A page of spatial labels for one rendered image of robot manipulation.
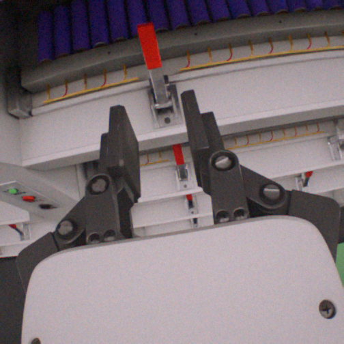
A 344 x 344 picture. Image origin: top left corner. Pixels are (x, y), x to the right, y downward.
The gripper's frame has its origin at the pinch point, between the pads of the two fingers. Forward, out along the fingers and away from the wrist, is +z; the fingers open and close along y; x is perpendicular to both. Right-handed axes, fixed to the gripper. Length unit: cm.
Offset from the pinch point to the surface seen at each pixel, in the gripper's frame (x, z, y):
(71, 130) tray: -7.3, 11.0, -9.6
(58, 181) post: -16.2, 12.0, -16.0
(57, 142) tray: -7.8, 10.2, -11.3
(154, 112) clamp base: -5.8, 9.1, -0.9
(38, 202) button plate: -19.1, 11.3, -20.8
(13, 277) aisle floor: -83, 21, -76
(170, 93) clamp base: -5.1, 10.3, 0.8
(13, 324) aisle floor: -88, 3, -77
